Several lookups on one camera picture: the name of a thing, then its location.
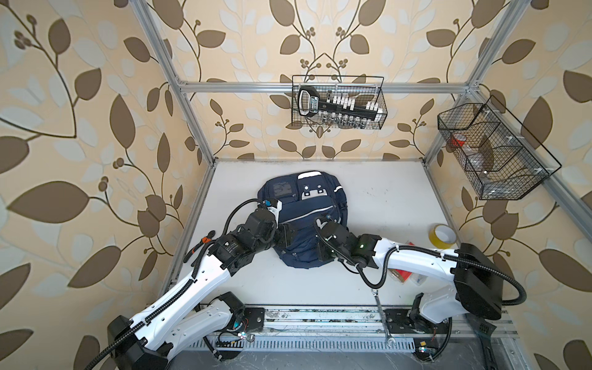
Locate navy blue school backpack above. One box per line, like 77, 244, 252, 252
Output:
257, 171, 348, 269

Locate clear plastic box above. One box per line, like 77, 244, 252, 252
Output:
408, 273, 428, 287

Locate red book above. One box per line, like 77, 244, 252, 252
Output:
389, 269, 413, 283

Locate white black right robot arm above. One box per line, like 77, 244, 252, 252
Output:
313, 217, 527, 361

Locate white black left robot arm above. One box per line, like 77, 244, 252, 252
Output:
86, 198, 288, 369

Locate orange black pliers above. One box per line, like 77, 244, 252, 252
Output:
183, 230, 216, 264

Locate yellow tape roll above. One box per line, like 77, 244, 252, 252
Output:
429, 224, 457, 249

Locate silver combination wrench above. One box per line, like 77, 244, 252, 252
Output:
371, 289, 396, 348

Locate red cap clear bottle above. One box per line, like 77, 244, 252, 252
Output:
449, 133, 483, 165

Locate black adjustable wrench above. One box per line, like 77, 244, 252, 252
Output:
465, 313, 499, 370

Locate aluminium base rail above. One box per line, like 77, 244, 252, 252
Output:
184, 303, 519, 352

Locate socket set black rail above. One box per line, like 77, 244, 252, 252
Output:
291, 84, 388, 124

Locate black wire basket back wall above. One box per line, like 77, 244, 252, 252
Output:
291, 74, 388, 130

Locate black wire basket wall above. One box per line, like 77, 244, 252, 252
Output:
437, 96, 562, 200
291, 74, 388, 130

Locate black wire basket right wall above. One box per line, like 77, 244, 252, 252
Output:
437, 96, 562, 200

